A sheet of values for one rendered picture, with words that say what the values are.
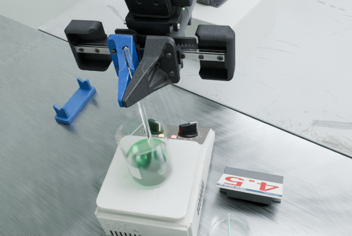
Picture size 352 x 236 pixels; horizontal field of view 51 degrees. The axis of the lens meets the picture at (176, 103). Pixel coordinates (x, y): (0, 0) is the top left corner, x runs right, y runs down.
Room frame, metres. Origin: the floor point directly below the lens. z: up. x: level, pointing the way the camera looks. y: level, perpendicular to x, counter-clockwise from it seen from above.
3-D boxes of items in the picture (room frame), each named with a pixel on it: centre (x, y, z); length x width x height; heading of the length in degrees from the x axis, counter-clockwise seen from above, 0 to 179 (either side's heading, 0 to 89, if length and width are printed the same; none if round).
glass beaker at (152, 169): (0.29, 0.05, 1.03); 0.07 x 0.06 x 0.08; 4
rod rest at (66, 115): (0.54, 0.20, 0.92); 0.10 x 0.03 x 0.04; 150
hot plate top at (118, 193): (0.29, 0.05, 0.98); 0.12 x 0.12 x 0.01; 71
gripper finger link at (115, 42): (0.29, 0.05, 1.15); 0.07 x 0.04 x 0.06; 159
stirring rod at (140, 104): (0.28, 0.04, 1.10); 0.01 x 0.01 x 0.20
